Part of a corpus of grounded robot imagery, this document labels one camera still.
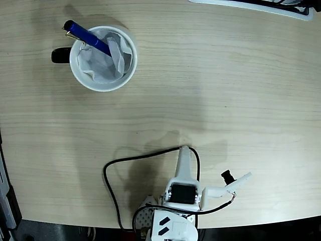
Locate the blue pen with silver clip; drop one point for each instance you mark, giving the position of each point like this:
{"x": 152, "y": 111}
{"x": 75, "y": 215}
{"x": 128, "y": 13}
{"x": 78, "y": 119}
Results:
{"x": 85, "y": 35}

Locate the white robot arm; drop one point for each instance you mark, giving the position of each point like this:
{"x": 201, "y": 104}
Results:
{"x": 175, "y": 226}

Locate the crumpled white paper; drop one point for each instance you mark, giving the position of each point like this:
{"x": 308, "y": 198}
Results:
{"x": 100, "y": 70}

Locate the white camera mount with camera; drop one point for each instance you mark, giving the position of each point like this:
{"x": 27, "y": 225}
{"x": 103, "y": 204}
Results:
{"x": 213, "y": 192}

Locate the grey metal frame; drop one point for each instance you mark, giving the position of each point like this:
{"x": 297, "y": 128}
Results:
{"x": 6, "y": 200}

